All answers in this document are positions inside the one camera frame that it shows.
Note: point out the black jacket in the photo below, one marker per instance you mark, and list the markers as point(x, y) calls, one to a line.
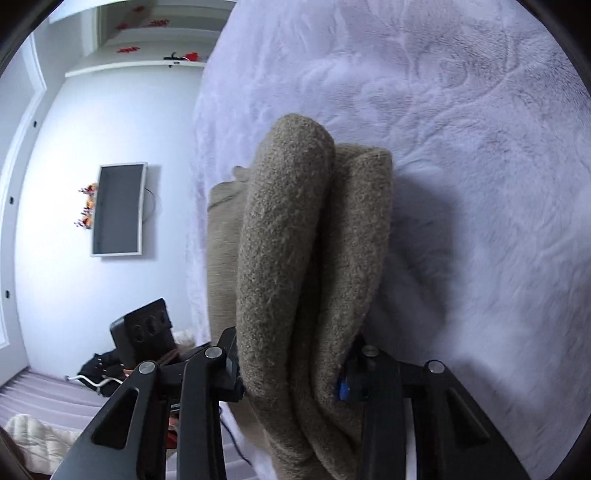
point(99, 369)

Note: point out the red and black ornament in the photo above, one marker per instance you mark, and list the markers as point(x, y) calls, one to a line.
point(191, 56)

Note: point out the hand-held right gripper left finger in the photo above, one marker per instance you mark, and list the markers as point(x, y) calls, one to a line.
point(228, 369)

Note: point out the white framed wall television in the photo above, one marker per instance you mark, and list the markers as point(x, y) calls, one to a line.
point(117, 207)

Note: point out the white wall shelf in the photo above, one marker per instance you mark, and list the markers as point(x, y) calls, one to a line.
point(134, 68)

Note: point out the cream fleece cloth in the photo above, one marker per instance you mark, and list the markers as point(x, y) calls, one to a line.
point(32, 434)

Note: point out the lavender fleece blanket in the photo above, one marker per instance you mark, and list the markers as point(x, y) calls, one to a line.
point(461, 161)

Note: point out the brown knitted sweater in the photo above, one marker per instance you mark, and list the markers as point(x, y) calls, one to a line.
point(286, 254)

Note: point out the white door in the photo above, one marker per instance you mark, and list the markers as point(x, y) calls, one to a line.
point(18, 230)

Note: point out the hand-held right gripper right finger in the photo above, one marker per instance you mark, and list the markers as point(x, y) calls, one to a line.
point(344, 390)

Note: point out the red window sticker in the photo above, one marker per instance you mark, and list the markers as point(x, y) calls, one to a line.
point(133, 9)
point(127, 49)
point(158, 22)

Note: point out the orange flower decoration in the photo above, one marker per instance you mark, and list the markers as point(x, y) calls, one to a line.
point(90, 205)

